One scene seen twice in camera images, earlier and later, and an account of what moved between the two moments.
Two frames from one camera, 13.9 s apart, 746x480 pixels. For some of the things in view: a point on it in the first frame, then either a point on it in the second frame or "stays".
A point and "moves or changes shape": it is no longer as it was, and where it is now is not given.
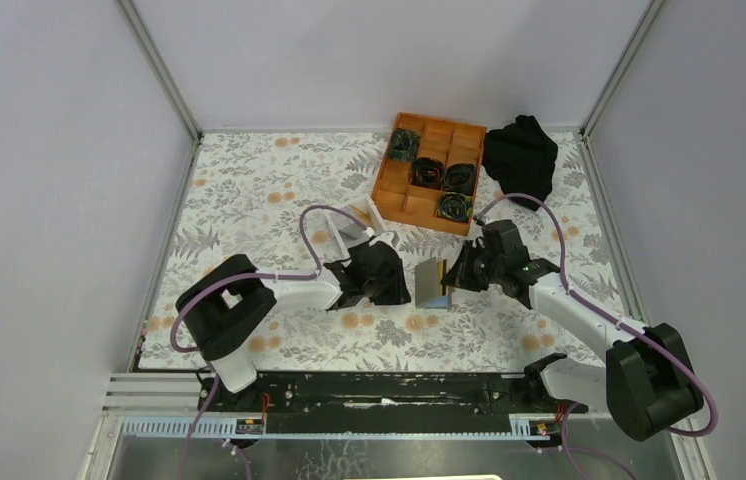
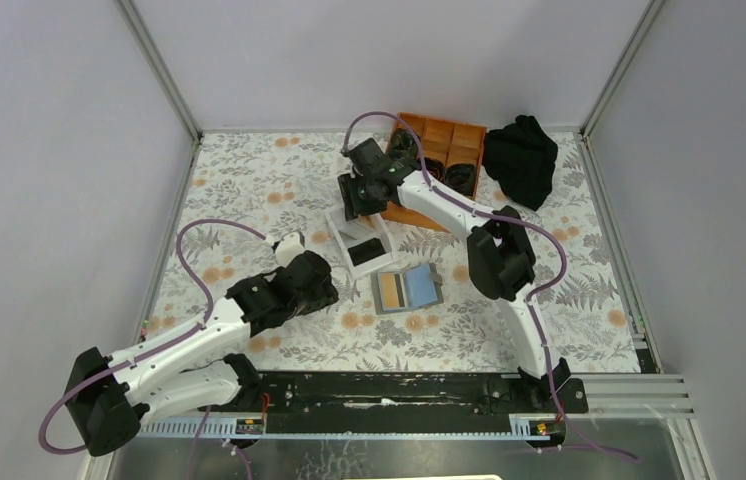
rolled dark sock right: x=459 y=178 stays
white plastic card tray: x=346 y=232 stays
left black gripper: x=397 y=294 → x=326 y=296
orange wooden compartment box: x=452 y=142 stays
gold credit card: x=441 y=271 moves or changes shape
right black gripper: x=459 y=275 → x=353 y=207
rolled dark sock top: x=403 y=145 stays
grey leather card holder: x=426 y=288 moves or changes shape
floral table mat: x=281 y=200 stays
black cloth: x=522 y=157 stays
